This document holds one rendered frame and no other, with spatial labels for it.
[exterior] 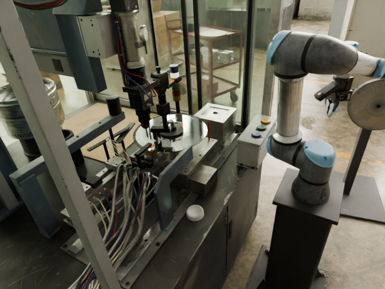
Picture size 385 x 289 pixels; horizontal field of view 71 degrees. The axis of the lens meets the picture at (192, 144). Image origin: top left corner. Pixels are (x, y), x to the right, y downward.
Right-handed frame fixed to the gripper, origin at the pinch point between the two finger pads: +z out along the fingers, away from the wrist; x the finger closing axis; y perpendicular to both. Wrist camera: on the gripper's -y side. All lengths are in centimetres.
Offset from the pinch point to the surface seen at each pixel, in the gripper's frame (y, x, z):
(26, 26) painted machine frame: -131, 16, -50
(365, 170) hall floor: 87, 49, 91
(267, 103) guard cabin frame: -27.3, 12.8, -4.4
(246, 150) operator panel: -46.1, -11.3, 6.2
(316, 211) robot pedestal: -28, -44, 16
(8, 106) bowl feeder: -152, 18, -17
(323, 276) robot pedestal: -1, -32, 89
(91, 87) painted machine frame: -107, -12, -32
